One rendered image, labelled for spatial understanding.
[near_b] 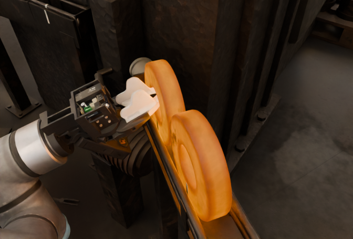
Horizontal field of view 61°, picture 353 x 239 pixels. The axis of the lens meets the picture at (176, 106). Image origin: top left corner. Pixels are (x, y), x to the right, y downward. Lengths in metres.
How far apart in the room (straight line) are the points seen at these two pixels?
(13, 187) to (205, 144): 0.34
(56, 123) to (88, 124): 0.05
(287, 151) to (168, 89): 1.04
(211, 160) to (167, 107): 0.14
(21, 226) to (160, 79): 0.30
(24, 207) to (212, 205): 0.33
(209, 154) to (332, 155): 1.19
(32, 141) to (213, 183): 0.30
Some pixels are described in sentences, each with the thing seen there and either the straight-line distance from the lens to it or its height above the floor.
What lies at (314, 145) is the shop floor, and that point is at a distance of 1.53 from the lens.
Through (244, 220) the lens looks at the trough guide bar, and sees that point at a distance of 0.43.
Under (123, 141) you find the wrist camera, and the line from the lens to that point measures 0.60.
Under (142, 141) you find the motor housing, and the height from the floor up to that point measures 0.53.
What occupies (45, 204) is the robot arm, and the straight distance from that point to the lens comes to 0.60.
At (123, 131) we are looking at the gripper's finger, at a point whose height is 0.71.
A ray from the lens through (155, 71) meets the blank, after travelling 0.50.
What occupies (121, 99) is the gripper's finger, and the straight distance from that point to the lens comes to 0.54.
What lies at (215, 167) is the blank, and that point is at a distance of 0.37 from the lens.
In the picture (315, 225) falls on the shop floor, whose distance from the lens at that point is 1.30.
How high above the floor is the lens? 1.09
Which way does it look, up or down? 44 degrees down
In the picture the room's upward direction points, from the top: straight up
